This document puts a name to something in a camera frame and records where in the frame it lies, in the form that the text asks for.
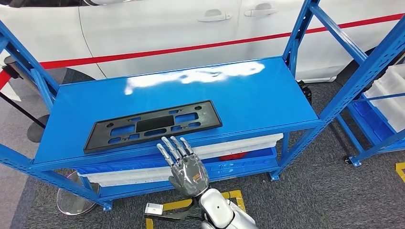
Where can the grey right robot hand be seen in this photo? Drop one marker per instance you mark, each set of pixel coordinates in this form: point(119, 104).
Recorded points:
point(188, 173)

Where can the black plastic plate part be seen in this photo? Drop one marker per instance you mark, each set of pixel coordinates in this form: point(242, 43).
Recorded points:
point(155, 123)

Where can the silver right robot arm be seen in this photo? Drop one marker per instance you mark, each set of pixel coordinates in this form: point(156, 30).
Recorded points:
point(221, 215)

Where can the blue metal shelf rack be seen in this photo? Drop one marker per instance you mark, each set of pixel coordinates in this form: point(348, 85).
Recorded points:
point(253, 94)

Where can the white plastic crate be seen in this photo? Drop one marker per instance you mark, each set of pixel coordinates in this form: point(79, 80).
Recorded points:
point(133, 175)
point(133, 183)
point(389, 104)
point(240, 143)
point(227, 153)

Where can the red item in crate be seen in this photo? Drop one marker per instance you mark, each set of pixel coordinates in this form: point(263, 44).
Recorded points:
point(234, 156)

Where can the blue plastic crate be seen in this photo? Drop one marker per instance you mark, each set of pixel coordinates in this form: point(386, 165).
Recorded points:
point(371, 124)
point(240, 166)
point(126, 164)

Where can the red barrier belt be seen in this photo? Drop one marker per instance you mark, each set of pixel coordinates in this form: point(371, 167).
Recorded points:
point(189, 47)

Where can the small black device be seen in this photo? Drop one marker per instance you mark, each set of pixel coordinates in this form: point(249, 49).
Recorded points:
point(305, 91)

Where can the white car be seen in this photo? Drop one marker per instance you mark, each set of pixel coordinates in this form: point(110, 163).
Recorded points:
point(158, 25)

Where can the blue rack on casters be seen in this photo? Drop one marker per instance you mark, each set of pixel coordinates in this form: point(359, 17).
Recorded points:
point(349, 136)

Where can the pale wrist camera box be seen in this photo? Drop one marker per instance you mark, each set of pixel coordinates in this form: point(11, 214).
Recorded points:
point(154, 209)

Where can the chrome stanchion post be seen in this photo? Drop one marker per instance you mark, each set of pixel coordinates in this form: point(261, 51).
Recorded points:
point(72, 202)

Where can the black stanchion post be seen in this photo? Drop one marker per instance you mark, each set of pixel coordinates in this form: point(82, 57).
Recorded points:
point(38, 132)

